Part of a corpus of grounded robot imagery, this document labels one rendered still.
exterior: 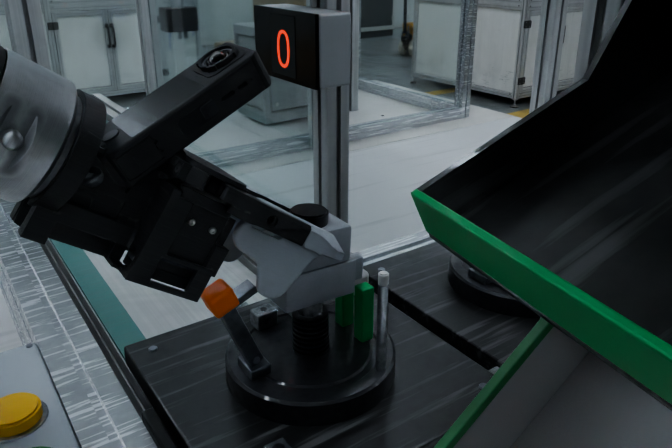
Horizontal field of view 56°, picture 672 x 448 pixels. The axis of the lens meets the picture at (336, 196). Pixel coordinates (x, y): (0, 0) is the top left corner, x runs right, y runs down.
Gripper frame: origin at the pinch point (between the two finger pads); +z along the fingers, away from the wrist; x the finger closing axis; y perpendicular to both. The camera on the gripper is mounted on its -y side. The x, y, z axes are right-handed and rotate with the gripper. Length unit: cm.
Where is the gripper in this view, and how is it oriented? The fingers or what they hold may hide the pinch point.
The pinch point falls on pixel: (315, 230)
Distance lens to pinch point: 48.6
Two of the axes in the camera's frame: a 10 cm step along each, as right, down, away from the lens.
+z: 6.8, 3.7, 6.4
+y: -4.8, 8.8, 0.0
